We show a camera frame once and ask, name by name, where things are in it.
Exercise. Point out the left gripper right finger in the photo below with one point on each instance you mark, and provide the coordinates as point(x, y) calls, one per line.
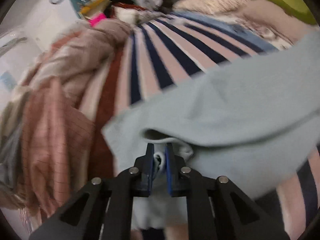
point(217, 208)

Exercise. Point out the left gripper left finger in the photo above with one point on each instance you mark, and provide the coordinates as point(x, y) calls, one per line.
point(102, 209)

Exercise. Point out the light blue pants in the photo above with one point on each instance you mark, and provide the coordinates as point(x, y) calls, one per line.
point(255, 120)

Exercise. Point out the pink checked duvet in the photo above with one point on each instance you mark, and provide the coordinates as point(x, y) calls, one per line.
point(47, 126)

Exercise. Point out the striped Diet Coke blanket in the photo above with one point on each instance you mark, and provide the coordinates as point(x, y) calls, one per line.
point(158, 56)

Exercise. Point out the pink knitted pillow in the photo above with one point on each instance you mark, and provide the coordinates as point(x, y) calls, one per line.
point(272, 16)

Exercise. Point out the pink bag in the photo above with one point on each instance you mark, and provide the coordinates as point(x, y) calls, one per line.
point(96, 19)

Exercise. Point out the floral pillow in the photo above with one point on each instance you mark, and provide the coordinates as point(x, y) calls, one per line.
point(209, 7)

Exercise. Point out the cream puffer jacket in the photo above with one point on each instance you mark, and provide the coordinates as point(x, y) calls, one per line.
point(129, 16)

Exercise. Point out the yellow shelf unit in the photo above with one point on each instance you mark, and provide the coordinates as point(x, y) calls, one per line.
point(92, 9)

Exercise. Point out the blue wall poster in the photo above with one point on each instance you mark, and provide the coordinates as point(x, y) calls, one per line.
point(8, 81)

